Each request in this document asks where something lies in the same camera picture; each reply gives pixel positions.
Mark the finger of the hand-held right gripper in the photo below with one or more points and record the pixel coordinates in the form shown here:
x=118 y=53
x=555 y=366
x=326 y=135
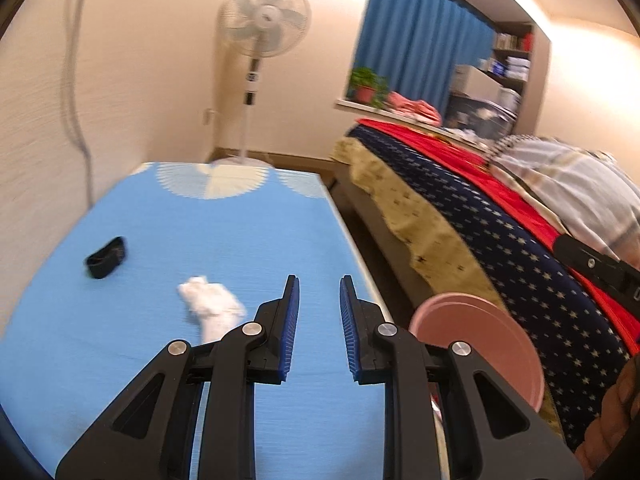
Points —
x=585 y=259

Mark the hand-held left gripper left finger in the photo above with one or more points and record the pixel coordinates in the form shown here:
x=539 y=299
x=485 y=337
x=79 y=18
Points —
x=292 y=332

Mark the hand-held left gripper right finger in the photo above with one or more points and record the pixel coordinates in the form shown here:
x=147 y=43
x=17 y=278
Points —
x=347 y=332

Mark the pink round plate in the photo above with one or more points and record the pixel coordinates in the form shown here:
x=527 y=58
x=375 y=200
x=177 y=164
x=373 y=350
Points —
x=480 y=330

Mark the person's right hand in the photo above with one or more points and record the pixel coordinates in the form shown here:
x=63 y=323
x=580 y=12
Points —
x=610 y=425

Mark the striped grey quilt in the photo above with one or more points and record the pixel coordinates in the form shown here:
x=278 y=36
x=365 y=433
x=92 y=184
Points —
x=565 y=185

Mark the bed with star blanket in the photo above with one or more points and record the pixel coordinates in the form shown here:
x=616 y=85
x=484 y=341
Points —
x=500 y=260

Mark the red blanket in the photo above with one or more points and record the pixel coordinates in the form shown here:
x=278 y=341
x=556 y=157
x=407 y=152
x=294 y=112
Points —
x=480 y=180

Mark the yellow star bed sheet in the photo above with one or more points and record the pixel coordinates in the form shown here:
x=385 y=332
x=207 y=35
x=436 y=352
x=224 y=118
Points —
x=415 y=215

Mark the blue patterned tablecloth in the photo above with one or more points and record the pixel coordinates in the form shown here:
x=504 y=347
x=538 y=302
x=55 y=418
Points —
x=200 y=230

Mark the clear storage bin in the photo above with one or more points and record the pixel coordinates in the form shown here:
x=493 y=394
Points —
x=480 y=117

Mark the white lidded container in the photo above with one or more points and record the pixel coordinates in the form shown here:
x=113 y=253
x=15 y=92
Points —
x=507 y=99

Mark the wooden shelf unit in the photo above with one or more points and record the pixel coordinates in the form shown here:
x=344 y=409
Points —
x=537 y=75

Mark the folded white and blue packs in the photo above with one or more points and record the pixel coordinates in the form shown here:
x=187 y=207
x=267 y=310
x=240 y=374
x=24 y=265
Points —
x=510 y=67

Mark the grey box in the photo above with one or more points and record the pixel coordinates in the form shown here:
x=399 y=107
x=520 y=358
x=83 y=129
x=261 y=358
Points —
x=472 y=80

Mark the pink cloth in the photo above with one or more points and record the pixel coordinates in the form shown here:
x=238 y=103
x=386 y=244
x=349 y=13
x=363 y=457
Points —
x=415 y=107

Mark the row of books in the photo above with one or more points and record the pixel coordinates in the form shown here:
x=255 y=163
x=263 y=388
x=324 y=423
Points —
x=512 y=41

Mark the potted green plant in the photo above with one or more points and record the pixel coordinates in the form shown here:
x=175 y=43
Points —
x=367 y=85

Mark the blue curtain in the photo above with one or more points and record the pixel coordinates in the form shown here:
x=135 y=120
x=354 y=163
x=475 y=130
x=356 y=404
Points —
x=425 y=35

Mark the white standing fan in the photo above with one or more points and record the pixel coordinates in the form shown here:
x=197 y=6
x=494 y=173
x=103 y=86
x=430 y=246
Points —
x=262 y=15

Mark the grey bed frame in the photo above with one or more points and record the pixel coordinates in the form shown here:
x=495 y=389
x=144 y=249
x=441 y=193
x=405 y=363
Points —
x=370 y=220

